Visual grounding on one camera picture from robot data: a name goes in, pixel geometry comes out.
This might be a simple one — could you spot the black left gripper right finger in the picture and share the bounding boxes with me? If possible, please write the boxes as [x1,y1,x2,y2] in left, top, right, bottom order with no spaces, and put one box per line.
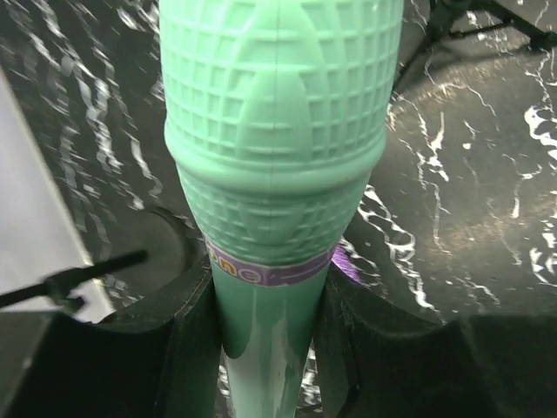
[317,263,556,417]

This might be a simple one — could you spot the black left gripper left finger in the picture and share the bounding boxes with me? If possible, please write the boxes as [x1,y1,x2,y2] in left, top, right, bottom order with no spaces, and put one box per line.
[1,259,221,418]

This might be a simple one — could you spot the purple glitter microphone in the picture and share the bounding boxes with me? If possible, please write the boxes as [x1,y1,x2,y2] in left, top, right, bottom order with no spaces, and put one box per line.
[332,245,359,282]

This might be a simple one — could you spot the mint green toy microphone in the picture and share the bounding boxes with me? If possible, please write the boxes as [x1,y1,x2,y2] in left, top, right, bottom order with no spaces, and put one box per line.
[158,1,404,417]

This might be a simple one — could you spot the black shock mount tripod stand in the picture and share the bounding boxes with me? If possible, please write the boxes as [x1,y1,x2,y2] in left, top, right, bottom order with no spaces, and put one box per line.
[391,0,557,95]

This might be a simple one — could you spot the black left round base stand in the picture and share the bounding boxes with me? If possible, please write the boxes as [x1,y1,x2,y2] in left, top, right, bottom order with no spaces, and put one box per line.
[0,206,205,323]

